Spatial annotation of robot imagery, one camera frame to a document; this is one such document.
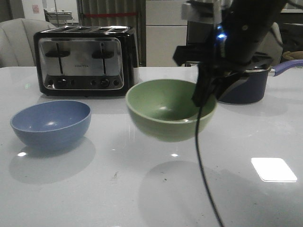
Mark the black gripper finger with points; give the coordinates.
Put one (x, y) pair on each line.
(226, 84)
(206, 86)

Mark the white refrigerator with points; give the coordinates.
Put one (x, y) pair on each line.
(165, 30)

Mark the tan object at right edge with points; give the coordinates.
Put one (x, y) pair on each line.
(291, 56)

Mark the blue bowl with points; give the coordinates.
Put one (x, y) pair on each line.
(53, 125)

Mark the beige chair right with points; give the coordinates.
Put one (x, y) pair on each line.
(272, 44)

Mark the beige chair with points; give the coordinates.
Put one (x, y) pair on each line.
(17, 41)
(272, 44)

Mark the black and chrome toaster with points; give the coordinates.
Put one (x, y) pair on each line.
(86, 60)

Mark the green bowl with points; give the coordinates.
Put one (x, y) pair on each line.
(164, 109)

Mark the dark blue saucepan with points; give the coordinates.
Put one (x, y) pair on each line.
(253, 89)

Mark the beige chair left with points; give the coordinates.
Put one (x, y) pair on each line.
(17, 41)

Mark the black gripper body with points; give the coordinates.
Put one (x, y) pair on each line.
(223, 61)

